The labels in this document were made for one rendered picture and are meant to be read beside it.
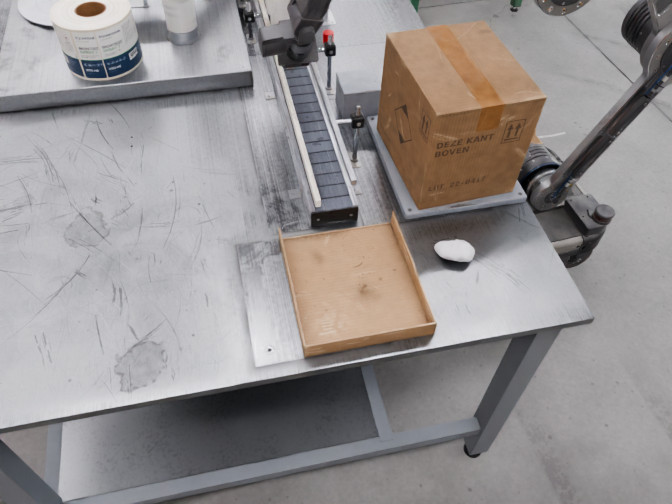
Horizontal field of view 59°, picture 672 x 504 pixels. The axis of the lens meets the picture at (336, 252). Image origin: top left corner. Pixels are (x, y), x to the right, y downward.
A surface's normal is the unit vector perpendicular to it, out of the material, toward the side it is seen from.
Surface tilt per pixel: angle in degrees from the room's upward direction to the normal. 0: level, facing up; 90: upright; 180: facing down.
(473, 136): 90
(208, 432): 0
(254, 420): 0
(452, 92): 0
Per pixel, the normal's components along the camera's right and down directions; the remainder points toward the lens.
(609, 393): 0.03, -0.63
